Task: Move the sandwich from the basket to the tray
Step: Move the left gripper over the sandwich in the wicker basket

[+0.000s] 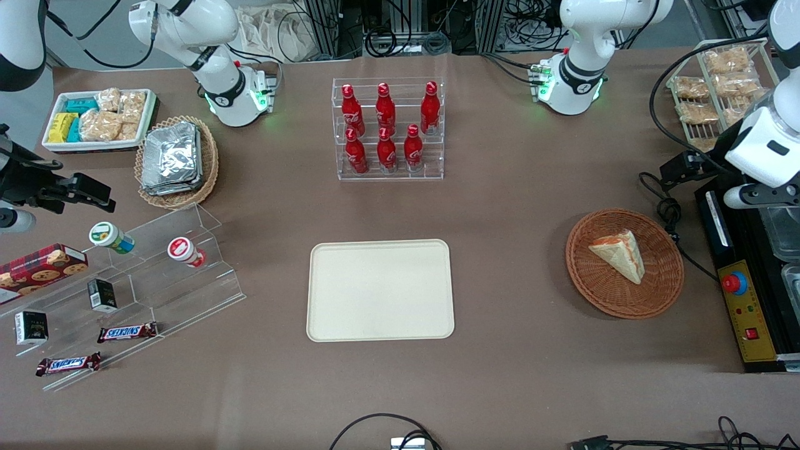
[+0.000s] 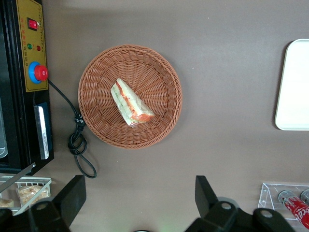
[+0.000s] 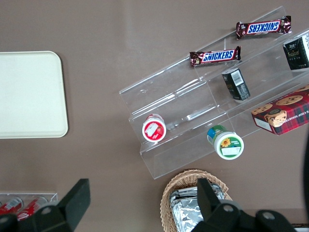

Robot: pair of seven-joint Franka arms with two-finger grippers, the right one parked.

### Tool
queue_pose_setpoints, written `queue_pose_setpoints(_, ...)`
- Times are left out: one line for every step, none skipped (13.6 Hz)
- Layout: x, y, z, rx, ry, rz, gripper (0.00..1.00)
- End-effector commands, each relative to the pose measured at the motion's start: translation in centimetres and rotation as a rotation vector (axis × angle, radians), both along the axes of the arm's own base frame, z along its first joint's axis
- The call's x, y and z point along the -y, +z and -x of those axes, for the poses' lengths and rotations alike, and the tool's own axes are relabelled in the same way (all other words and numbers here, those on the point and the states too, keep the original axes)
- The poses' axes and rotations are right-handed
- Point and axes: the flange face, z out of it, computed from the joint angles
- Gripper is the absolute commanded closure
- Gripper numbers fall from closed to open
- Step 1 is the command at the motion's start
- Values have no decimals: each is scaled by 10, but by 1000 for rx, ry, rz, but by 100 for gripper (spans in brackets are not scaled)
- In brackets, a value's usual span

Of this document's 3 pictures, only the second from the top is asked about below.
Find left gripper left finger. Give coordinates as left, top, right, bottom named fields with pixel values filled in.
left=0, top=175, right=87, bottom=232

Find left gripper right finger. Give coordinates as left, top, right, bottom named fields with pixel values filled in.
left=184, top=175, right=296, bottom=232

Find triangle sandwich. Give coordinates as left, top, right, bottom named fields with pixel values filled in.
left=110, top=77, right=155, bottom=127

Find cream plastic tray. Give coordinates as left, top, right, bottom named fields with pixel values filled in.
left=274, top=38, right=309, bottom=131

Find round brown wicker basket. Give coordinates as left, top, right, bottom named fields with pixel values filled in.
left=77, top=44, right=183, bottom=150

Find grey metal machine lever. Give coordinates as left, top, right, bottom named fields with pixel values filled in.
left=0, top=162, right=36, bottom=193

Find clear acrylic bottle rack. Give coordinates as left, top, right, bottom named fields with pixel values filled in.
left=257, top=183, right=309, bottom=222

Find red cola bottle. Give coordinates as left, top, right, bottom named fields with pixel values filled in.
left=300, top=189, right=309, bottom=205
left=277, top=190, right=309, bottom=230

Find clear plastic container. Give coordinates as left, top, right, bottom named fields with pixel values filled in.
left=0, top=96, right=9, bottom=159

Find black sealing machine yellow panel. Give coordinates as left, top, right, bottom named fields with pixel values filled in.
left=0, top=0, right=55, bottom=176

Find red emergency stop button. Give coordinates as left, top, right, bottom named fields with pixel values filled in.
left=28, top=61, right=49, bottom=85

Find white wire rack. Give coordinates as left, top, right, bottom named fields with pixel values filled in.
left=0, top=175, right=53, bottom=216

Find black power cable with plug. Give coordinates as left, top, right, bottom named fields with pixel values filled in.
left=47, top=79, right=97, bottom=179

